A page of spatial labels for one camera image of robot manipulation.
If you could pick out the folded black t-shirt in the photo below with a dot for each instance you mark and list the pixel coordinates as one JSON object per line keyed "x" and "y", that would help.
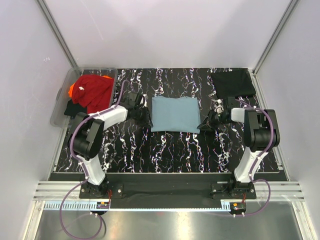
{"x": 235, "y": 83}

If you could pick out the clear plastic bin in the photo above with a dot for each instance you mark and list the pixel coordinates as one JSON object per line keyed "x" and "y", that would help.
{"x": 58, "y": 118}

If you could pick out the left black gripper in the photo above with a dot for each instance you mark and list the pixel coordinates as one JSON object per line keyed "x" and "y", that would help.
{"x": 146, "y": 121}

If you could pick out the black t-shirt in bin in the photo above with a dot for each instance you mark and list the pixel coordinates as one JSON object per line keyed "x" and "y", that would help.
{"x": 72, "y": 109}

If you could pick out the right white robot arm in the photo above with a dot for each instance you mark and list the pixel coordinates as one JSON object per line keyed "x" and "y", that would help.
{"x": 260, "y": 132}

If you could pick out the blue t-shirt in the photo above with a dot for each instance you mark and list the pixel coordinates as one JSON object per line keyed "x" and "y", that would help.
{"x": 175, "y": 114}

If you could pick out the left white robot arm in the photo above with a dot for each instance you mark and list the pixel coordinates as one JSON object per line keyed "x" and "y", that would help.
{"x": 87, "y": 132}

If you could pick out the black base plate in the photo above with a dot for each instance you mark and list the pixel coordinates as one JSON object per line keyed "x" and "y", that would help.
{"x": 148, "y": 201}

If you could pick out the aluminium frame rail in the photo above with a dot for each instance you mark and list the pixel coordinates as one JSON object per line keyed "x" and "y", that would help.
{"x": 279, "y": 190}

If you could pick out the white slotted cable duct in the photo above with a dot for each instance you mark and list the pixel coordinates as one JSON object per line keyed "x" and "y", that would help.
{"x": 77, "y": 205}

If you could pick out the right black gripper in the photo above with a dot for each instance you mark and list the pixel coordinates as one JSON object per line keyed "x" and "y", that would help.
{"x": 208, "y": 124}

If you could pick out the orange t-shirt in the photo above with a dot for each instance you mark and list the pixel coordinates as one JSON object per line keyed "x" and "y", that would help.
{"x": 70, "y": 91}

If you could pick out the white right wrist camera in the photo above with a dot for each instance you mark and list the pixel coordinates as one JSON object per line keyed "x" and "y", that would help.
{"x": 219, "y": 106}

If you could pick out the red t-shirt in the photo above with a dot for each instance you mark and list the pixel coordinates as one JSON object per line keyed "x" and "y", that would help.
{"x": 93, "y": 92}

